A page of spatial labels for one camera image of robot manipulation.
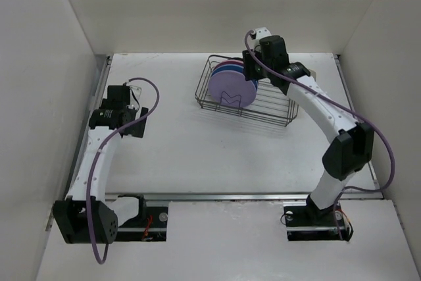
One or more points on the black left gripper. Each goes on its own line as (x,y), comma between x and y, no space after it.
(137,128)

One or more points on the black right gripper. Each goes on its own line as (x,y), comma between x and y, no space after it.
(248,68)

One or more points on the blue plate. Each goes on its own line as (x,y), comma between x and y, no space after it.
(228,67)

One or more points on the lilac plate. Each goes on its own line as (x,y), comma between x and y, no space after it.
(232,89)

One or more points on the grey wire dish rack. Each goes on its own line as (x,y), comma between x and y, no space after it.
(270,105)

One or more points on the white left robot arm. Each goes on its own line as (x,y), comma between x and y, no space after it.
(85,204)

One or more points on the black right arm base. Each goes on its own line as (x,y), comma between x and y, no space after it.
(301,227)

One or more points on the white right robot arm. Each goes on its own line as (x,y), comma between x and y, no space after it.
(350,141)

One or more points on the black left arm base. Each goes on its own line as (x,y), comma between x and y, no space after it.
(139,220)

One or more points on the pink plate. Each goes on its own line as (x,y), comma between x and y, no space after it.
(230,61)

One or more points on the white front cover board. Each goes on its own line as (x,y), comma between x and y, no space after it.
(243,241)

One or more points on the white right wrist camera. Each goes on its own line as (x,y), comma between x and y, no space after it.
(259,33)

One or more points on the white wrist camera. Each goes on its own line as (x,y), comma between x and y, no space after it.
(135,93)
(259,33)

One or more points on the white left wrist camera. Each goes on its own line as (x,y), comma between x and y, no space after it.
(135,93)

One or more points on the aluminium table edge rail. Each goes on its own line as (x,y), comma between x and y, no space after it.
(240,196)

